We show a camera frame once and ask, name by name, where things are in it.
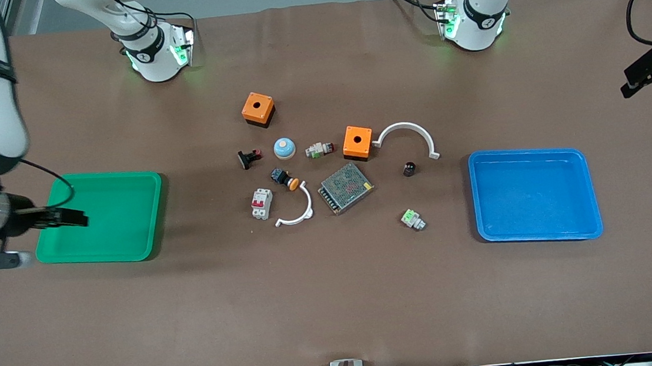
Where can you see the brown table mat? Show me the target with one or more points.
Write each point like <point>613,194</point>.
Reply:
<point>336,300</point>

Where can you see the white red green switch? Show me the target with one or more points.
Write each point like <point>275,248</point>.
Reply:
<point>318,149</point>

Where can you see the white red circuit breaker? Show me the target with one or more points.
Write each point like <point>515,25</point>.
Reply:
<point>262,203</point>

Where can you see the aluminium frame profile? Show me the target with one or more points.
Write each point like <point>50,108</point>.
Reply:
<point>6,5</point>

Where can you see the blue dome push button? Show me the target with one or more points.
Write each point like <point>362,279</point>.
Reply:
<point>284,148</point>

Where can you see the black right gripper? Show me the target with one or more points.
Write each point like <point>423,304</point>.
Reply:
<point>22,212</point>

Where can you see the orange black emergency button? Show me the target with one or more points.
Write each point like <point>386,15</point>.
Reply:
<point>283,178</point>

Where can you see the orange button box upper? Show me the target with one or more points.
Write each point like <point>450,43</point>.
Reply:
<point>258,109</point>

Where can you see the large white curved bracket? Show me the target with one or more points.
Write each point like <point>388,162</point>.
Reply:
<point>406,124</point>

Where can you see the small white curved bracket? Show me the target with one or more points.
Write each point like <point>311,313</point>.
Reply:
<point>309,203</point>

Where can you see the green plastic tray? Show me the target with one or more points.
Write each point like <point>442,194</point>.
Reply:
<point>123,224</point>

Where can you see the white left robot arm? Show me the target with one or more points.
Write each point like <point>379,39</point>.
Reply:
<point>480,25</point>

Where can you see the metal mesh power supply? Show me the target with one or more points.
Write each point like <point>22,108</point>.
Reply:
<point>345,188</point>

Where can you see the orange button box black base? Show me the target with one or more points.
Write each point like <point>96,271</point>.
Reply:
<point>357,142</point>

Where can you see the green white contact block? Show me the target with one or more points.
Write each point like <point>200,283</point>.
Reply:
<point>412,219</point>

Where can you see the black cylindrical capacitor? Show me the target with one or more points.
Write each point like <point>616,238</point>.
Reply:
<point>409,169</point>

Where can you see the blue plastic tray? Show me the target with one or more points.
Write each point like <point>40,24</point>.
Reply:
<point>533,194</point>

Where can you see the black red switch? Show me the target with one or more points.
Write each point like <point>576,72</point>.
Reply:
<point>249,158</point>

